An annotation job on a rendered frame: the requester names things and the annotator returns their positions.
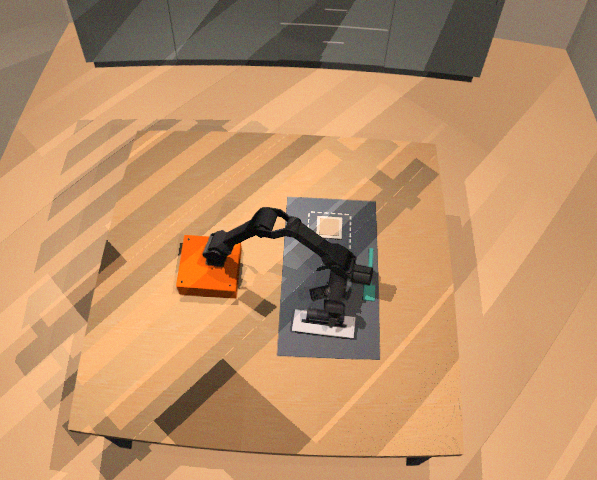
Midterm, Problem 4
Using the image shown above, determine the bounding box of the beige square tile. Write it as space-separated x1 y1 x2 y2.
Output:
316 216 342 239

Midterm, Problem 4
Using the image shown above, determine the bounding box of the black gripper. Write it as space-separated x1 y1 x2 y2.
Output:
324 278 348 328

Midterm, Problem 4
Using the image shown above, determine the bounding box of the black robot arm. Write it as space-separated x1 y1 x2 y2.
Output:
201 207 373 301

